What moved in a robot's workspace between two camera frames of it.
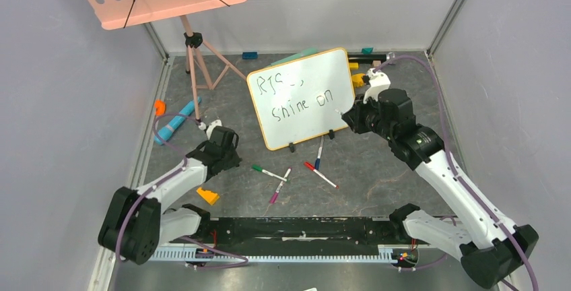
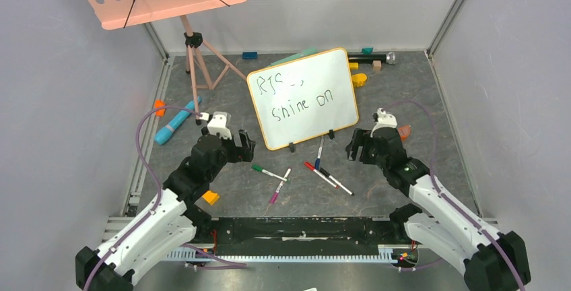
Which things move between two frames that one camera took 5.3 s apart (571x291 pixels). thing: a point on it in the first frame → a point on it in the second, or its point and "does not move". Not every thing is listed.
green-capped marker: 260,169 does not move
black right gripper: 357,118 → 361,148
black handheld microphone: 363,58 does not move
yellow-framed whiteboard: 302,98 does not move
